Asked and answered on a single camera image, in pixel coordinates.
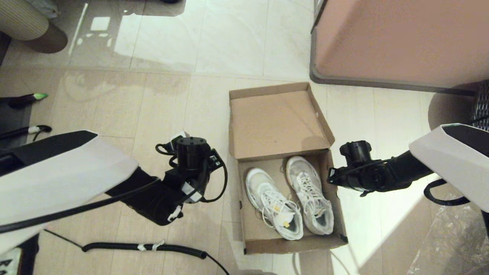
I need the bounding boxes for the white mesh sneaker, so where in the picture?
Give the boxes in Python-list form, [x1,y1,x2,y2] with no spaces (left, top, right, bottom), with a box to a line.
[245,167,304,241]
[285,155,335,235]

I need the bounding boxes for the brown cardboard shoe box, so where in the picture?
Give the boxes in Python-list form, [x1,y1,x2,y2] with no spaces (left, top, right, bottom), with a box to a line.
[228,82,349,255]

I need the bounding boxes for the dark woven basket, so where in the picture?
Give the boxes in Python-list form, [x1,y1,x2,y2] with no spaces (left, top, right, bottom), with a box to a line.
[472,80,489,130]

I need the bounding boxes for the pink cabinet with grey base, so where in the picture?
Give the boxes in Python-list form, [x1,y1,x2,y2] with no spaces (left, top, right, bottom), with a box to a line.
[309,0,489,98]

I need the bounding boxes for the dark grey floor mat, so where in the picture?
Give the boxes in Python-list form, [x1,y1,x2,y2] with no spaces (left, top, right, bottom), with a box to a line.
[0,102,33,147]

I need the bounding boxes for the grey cloth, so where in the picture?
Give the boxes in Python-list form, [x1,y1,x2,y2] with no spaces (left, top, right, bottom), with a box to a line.
[27,0,58,19]

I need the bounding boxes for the beige ribbed pouf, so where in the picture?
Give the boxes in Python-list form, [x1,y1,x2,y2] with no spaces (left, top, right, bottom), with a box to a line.
[0,0,68,54]

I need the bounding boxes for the black corrugated robot hose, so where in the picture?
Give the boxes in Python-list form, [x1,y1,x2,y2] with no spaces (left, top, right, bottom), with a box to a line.
[423,179,471,207]

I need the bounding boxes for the thin black floor cable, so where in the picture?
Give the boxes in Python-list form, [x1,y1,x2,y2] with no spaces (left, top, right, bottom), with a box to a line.
[44,228,232,275]

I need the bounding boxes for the black cable with green tip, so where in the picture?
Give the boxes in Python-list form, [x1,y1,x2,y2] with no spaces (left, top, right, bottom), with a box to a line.
[8,93,49,108]

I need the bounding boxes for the black taped power cable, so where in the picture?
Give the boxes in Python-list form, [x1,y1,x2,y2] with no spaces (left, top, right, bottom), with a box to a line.
[0,125,53,142]

